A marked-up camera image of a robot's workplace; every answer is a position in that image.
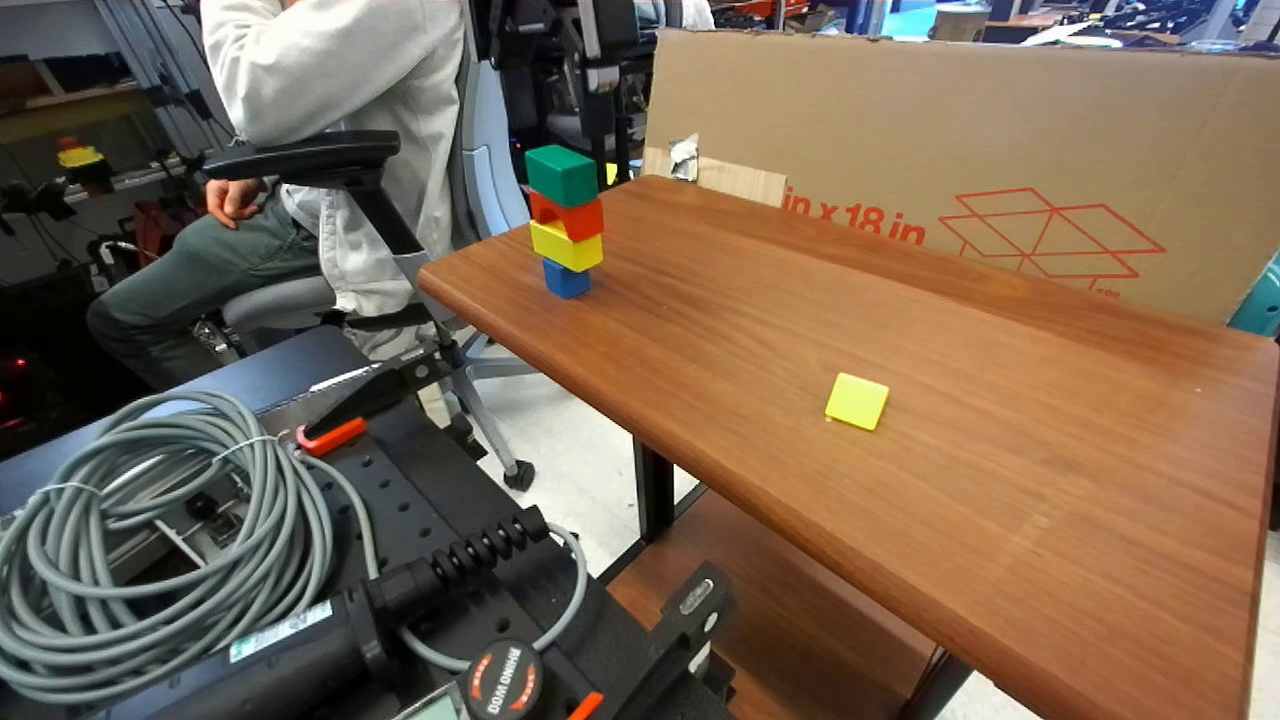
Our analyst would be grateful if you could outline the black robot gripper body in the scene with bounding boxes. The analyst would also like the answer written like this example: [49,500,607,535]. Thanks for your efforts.
[491,0,640,67]

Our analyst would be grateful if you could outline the green arch block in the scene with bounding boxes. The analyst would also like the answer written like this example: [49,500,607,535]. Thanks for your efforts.
[521,140,603,212]

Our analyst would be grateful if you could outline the orange arch block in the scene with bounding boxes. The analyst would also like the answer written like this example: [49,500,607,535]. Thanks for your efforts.
[524,188,607,249]

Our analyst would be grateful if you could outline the yellow rectangular block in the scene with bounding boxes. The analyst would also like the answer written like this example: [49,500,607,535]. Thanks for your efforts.
[524,216,607,275]

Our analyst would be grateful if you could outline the blue cube block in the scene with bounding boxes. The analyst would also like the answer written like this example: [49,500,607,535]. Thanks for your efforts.
[542,261,597,305]

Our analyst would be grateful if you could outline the yellow wedge block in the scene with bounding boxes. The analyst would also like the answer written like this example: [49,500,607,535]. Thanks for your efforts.
[822,367,895,436]

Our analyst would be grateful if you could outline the seated person's bare hand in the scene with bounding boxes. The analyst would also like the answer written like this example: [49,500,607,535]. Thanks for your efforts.
[201,172,274,232]

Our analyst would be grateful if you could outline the black storage rack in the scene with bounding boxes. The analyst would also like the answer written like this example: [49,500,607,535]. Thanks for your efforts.
[532,51,662,191]

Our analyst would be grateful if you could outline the white crumpled plastic bag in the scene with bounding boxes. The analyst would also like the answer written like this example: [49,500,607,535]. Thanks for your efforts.
[664,132,704,183]

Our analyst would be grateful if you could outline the seated person white hoodie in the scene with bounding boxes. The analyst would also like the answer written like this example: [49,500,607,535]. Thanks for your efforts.
[86,0,472,390]

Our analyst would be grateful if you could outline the black office chair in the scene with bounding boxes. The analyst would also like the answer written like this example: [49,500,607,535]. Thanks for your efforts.
[196,0,542,496]

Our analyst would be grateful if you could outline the large printed cardboard box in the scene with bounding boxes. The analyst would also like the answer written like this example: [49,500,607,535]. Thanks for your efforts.
[640,28,1280,332]

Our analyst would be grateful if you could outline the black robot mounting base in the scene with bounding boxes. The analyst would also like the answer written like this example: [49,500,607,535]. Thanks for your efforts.
[0,325,753,720]

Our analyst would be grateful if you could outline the small yellow object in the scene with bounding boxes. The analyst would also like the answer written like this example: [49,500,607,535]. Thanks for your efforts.
[53,135,112,174]

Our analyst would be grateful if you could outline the wooden lower shelf board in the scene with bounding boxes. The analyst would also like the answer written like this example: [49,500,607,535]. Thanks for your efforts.
[601,486,945,720]

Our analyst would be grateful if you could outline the round black orange knob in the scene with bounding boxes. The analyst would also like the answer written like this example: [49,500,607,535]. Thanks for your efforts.
[457,640,548,720]

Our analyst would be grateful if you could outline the teal green bin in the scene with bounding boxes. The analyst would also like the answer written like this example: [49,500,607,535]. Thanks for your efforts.
[1228,252,1280,341]

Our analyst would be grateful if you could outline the aluminium frame struts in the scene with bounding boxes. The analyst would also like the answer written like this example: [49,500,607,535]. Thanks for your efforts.
[92,0,235,167]

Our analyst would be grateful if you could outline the black clamp orange handle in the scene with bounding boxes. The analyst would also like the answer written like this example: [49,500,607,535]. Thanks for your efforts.
[274,357,465,459]

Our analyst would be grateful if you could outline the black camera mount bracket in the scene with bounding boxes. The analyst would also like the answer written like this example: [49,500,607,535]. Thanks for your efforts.
[586,557,740,720]

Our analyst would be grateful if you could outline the thick black cable connector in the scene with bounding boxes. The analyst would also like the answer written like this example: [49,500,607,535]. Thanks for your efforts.
[118,557,445,720]

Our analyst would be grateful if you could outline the coiled grey cable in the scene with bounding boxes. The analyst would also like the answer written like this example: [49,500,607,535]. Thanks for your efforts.
[0,387,593,712]

